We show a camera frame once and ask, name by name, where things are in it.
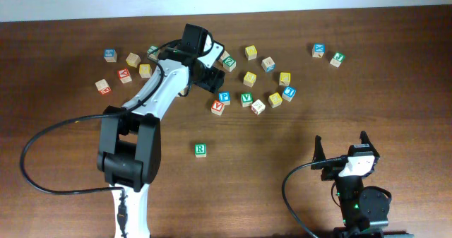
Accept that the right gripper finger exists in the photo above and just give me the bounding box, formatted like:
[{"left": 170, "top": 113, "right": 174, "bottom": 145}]
[
  {"left": 312, "top": 135, "right": 326, "bottom": 162},
  {"left": 359, "top": 131, "right": 374, "bottom": 150}
]

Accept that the green R block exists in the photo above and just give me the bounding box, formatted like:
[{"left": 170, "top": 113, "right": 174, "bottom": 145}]
[{"left": 195, "top": 143, "right": 207, "bottom": 157}]

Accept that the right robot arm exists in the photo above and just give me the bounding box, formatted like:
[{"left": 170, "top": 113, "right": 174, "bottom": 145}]
[{"left": 312, "top": 131, "right": 414, "bottom": 237}]

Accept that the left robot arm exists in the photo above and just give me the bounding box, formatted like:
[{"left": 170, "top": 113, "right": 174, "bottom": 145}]
[{"left": 97, "top": 24, "right": 225, "bottom": 237}]

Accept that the plain wood block by Z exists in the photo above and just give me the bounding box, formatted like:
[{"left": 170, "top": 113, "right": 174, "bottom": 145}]
[{"left": 218, "top": 50, "right": 230, "bottom": 64}]

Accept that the green L block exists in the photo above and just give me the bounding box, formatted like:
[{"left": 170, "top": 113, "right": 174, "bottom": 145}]
[{"left": 147, "top": 45, "right": 160, "bottom": 60}]

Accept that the green Z block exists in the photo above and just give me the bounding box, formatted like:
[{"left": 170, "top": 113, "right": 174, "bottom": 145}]
[{"left": 222, "top": 56, "right": 237, "bottom": 72}]

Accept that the yellow block near A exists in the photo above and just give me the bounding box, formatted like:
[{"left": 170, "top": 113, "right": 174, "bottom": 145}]
[{"left": 138, "top": 64, "right": 152, "bottom": 78}]

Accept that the yellow block top row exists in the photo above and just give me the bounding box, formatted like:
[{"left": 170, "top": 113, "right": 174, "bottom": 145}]
[{"left": 245, "top": 45, "right": 258, "bottom": 61}]

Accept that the plain wood block yellow-side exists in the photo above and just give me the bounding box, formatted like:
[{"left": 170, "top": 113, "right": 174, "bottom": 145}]
[{"left": 126, "top": 53, "right": 141, "bottom": 68}]

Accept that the blue P block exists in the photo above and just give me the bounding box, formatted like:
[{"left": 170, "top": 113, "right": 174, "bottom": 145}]
[{"left": 218, "top": 92, "right": 231, "bottom": 105}]

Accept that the blue T block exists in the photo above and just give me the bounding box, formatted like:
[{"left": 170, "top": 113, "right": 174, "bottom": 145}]
[{"left": 282, "top": 86, "right": 297, "bottom": 102}]

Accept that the yellow block centre right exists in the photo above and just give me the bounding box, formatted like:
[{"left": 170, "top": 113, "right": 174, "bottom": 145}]
[{"left": 243, "top": 71, "right": 256, "bottom": 88}]

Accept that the yellow block lower right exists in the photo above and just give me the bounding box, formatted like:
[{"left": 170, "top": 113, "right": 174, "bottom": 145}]
[{"left": 268, "top": 93, "right": 283, "bottom": 108}]

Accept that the red V block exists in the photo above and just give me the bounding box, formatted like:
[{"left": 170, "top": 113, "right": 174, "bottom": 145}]
[{"left": 210, "top": 100, "right": 225, "bottom": 116}]

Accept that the wood block red edge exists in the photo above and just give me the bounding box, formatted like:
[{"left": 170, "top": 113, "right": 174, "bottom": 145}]
[{"left": 251, "top": 99, "right": 266, "bottom": 115}]

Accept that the wood block blue bottom side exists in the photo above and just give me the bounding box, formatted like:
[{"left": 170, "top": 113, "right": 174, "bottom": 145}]
[{"left": 261, "top": 56, "right": 275, "bottom": 73}]

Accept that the red A block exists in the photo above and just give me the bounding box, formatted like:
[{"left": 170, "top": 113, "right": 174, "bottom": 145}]
[{"left": 117, "top": 69, "right": 132, "bottom": 83}]

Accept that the green V block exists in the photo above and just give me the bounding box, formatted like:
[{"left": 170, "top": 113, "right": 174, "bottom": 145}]
[{"left": 240, "top": 93, "right": 253, "bottom": 107}]

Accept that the green J block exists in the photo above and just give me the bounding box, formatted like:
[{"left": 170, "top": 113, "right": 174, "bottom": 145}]
[{"left": 330, "top": 52, "right": 345, "bottom": 68}]

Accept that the blue top block far-left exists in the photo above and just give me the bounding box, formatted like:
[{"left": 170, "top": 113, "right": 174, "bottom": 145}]
[{"left": 104, "top": 49, "right": 117, "bottom": 62}]

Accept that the blue X block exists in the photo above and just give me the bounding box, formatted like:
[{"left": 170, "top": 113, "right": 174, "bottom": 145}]
[{"left": 312, "top": 43, "right": 326, "bottom": 58}]

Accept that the wood block red side left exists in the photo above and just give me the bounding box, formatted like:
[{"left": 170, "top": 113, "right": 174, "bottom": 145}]
[{"left": 95, "top": 79, "right": 112, "bottom": 95}]

